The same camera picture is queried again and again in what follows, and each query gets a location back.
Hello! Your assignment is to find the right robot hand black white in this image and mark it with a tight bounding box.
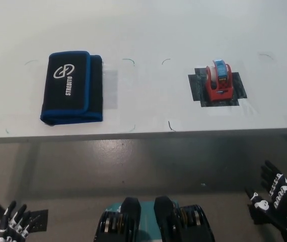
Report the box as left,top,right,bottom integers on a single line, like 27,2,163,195
245,160,287,229

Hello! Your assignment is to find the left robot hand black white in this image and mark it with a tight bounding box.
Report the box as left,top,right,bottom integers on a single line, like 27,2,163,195
0,200,32,242

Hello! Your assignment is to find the red tape dispenser blue label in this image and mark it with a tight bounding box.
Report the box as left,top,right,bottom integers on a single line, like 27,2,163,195
203,59,235,103

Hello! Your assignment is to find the black tape patch on floor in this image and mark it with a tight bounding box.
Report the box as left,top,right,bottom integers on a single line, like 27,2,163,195
27,209,49,232

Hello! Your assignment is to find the black tape patch on table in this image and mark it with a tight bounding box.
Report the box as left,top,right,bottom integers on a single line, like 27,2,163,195
188,67,248,108

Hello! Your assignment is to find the black pouch notebook blue trim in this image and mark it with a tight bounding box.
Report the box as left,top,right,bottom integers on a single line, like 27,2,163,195
39,51,104,126

